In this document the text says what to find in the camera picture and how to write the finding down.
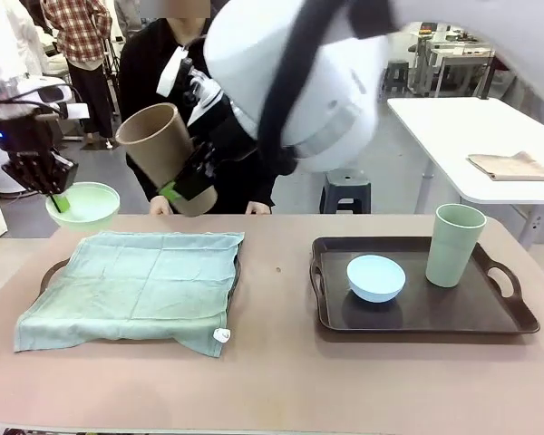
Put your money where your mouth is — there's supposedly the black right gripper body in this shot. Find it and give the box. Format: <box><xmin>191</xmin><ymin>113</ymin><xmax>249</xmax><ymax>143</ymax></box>
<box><xmin>186</xmin><ymin>102</ymin><xmax>259</xmax><ymax>160</ymax></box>

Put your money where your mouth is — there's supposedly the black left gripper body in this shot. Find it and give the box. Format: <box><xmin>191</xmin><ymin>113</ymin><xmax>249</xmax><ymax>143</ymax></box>
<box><xmin>0</xmin><ymin>115</ymin><xmax>58</xmax><ymax>160</ymax></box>

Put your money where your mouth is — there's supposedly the pale green bowl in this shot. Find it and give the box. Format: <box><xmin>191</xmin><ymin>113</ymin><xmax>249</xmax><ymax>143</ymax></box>
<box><xmin>44</xmin><ymin>181</ymin><xmax>121</xmax><ymax>235</ymax></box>

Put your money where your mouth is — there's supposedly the tall brown cup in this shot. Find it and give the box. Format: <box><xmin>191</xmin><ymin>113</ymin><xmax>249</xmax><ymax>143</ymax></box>
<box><xmin>115</xmin><ymin>102</ymin><xmax>219</xmax><ymax>218</ymax></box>

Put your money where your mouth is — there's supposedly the green cloth mat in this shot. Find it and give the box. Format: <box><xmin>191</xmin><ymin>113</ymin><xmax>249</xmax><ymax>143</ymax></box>
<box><xmin>12</xmin><ymin>230</ymin><xmax>246</xmax><ymax>359</ymax></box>

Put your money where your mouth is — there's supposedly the pale blue bowl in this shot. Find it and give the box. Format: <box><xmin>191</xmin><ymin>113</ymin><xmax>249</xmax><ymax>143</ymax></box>
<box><xmin>346</xmin><ymin>254</ymin><xmax>408</xmax><ymax>304</ymax></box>

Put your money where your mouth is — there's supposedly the pale green plastic cup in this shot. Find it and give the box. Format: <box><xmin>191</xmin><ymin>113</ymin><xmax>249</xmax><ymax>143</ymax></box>
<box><xmin>424</xmin><ymin>203</ymin><xmax>488</xmax><ymax>289</ymax></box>

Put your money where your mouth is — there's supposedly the beige cloth mat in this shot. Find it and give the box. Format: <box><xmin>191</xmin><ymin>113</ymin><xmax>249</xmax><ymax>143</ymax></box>
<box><xmin>465</xmin><ymin>150</ymin><xmax>544</xmax><ymax>182</ymax></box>

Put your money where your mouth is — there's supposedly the person's left forearm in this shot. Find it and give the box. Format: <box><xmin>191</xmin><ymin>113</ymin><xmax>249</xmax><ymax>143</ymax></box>
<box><xmin>235</xmin><ymin>158</ymin><xmax>277</xmax><ymax>208</ymax></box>

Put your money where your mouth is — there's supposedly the dark brown serving tray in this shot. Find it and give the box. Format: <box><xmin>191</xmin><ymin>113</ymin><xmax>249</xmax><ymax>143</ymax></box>
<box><xmin>308</xmin><ymin>235</ymin><xmax>541</xmax><ymax>343</ymax></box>
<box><xmin>39</xmin><ymin>239</ymin><xmax>244</xmax><ymax>345</ymax></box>

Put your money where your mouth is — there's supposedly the person's right hand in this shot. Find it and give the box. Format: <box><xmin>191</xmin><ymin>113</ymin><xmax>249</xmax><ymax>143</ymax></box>
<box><xmin>148</xmin><ymin>197</ymin><xmax>173</xmax><ymax>217</ymax></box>

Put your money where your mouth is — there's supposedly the person in white shirt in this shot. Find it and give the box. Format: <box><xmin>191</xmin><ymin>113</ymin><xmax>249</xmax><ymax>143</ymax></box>
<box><xmin>0</xmin><ymin>0</ymin><xmax>44</xmax><ymax>82</ymax></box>

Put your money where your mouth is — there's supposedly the person in black coat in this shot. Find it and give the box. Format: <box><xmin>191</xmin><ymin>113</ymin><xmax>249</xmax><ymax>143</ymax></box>
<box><xmin>117</xmin><ymin>6</ymin><xmax>277</xmax><ymax>217</ymax></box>

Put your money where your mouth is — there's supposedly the person in red plaid shirt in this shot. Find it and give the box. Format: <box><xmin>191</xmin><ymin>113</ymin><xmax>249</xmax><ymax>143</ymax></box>
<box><xmin>43</xmin><ymin>0</ymin><xmax>114</xmax><ymax>150</ymax></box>

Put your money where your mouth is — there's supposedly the dark grey plastic stool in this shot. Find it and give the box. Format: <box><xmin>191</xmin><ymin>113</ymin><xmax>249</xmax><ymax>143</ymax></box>
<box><xmin>319</xmin><ymin>168</ymin><xmax>373</xmax><ymax>215</ymax></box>

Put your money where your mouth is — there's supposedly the white table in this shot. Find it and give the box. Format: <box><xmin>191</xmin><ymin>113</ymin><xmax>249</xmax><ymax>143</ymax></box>
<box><xmin>386</xmin><ymin>95</ymin><xmax>544</xmax><ymax>250</ymax></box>

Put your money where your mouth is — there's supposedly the white lab workbench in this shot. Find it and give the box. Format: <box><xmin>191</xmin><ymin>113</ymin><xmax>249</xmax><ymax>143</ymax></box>
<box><xmin>407</xmin><ymin>26</ymin><xmax>498</xmax><ymax>99</ymax></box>

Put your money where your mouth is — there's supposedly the black vertical pole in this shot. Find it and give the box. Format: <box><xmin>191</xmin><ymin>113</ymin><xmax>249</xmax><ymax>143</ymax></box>
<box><xmin>478</xmin><ymin>49</ymin><xmax>500</xmax><ymax>101</ymax></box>

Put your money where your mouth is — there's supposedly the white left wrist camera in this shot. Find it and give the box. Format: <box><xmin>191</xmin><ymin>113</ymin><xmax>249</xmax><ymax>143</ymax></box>
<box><xmin>53</xmin><ymin>101</ymin><xmax>91</xmax><ymax>122</ymax></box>

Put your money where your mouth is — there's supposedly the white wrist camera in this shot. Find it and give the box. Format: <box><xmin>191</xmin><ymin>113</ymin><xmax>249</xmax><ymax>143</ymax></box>
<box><xmin>53</xmin><ymin>101</ymin><xmax>91</xmax><ymax>122</ymax></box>
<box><xmin>156</xmin><ymin>44</ymin><xmax>191</xmax><ymax>99</ymax></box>

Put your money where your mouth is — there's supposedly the black cable sleeve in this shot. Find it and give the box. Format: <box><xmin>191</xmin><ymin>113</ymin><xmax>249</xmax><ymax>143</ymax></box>
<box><xmin>256</xmin><ymin>0</ymin><xmax>412</xmax><ymax>179</ymax></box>

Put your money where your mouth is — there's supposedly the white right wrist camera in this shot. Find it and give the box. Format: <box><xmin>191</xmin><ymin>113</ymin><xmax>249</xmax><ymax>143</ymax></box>
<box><xmin>156</xmin><ymin>44</ymin><xmax>191</xmax><ymax>99</ymax></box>

